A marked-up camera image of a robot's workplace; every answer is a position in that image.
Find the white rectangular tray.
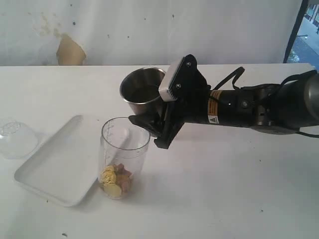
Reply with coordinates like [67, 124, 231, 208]
[14, 115, 102, 207]

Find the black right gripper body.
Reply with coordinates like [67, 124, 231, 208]
[154, 84, 210, 149]

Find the black cable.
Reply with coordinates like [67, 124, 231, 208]
[213, 66, 246, 90]

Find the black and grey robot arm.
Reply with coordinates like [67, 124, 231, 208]
[129, 54, 319, 149]

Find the clear dome strainer lid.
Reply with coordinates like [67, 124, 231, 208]
[0, 118, 38, 159]

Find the black metal frame post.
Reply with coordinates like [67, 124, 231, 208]
[283, 0, 309, 63]

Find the clear plastic shaker cup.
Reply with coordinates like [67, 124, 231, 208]
[98, 117, 151, 198]

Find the stainless steel cup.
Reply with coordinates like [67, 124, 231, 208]
[119, 67, 165, 115]

